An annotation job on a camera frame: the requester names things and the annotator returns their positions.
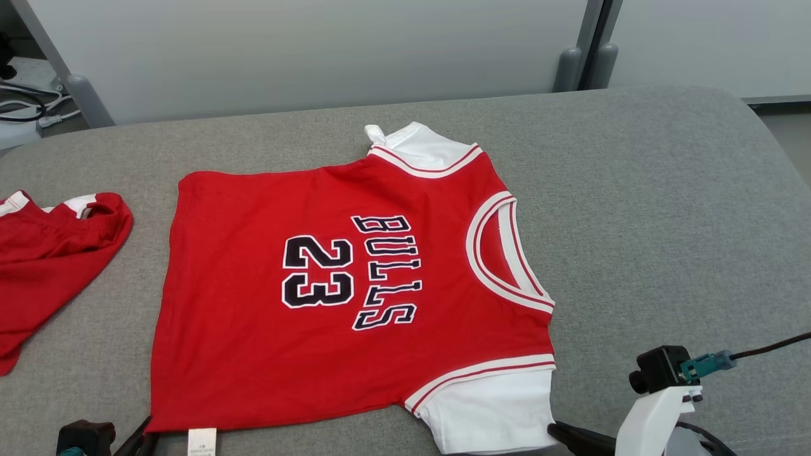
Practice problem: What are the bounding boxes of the red Bulls 23 jersey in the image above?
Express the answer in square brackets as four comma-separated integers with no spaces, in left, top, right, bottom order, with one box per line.
[147,122,557,456]

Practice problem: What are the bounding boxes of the white power cable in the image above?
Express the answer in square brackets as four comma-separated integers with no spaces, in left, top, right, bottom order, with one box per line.
[35,89,83,134]

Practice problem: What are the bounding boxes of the black power adapter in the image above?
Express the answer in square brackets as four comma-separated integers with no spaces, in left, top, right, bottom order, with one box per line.
[0,32,16,80]

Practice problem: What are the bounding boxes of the white box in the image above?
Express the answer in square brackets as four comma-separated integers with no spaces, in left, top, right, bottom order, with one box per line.
[0,123,42,156]

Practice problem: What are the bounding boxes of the teal right camera connector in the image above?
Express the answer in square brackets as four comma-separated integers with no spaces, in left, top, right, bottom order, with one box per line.
[681,350,738,384]

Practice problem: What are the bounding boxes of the black right camera cable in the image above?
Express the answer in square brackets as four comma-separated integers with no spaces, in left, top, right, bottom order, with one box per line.
[729,332,811,363]

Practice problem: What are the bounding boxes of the grey slanted partition post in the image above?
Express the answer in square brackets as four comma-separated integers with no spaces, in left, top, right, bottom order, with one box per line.
[11,0,116,129]

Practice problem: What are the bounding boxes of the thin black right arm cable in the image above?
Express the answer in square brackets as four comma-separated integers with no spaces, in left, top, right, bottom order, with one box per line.
[675,421,739,456]

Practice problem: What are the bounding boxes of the red white-striped shorts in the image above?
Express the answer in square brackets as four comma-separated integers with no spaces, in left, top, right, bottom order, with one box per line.
[0,190,134,376]

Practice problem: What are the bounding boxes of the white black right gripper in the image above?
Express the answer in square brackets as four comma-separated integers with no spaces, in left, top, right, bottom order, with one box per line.
[548,385,704,456]

